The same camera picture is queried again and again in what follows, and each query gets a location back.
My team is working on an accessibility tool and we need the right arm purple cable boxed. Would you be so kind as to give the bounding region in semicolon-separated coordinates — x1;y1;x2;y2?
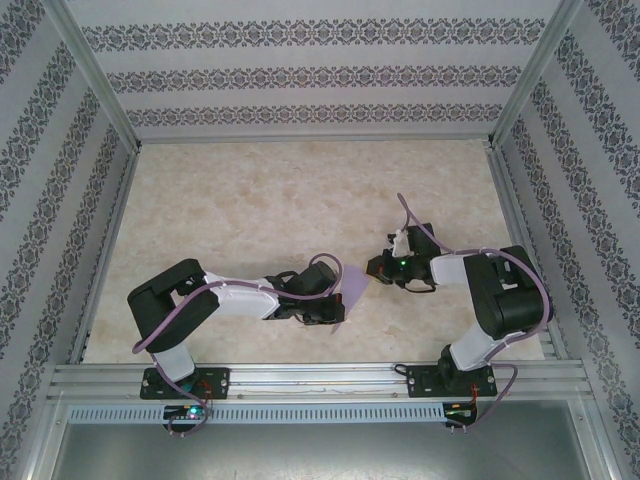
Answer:
396;193;556;435

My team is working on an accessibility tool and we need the grey slotted cable duct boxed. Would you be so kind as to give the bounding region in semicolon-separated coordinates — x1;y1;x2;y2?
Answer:
67;402;447;424

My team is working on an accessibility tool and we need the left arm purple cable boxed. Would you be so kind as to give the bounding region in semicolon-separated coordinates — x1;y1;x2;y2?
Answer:
131;252;347;439

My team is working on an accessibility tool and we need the controller board blue light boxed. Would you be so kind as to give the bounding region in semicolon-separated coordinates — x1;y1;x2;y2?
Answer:
444;399;479;427

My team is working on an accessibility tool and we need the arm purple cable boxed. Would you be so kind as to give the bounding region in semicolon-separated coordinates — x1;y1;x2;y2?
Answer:
396;193;556;435
131;252;347;439

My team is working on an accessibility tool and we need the aluminium frame post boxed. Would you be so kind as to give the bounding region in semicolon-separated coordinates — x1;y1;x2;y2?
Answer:
491;0;587;150
38;0;143;151

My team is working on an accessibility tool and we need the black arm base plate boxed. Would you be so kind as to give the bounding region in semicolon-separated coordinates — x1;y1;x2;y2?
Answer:
406;364;499;400
140;367;232;401

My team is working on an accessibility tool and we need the grey metal sheet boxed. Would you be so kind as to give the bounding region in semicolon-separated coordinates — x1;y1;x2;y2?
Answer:
49;422;599;480

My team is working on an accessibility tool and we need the purple paper sheet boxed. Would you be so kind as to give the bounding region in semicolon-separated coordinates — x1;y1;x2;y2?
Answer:
329;266;374;336

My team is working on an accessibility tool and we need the controller board green light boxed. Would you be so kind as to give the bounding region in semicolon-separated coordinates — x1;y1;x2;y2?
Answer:
162;403;214;427

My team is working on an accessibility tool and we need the aluminium mounting rail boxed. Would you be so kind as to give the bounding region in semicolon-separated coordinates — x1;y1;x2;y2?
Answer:
47;359;595;402

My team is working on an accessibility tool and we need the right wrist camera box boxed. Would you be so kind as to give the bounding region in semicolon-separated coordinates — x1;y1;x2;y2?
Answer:
388;228;413;259

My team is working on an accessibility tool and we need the aluminium side rail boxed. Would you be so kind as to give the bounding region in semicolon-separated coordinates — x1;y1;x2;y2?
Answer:
67;147;144;365
486;144;570;361

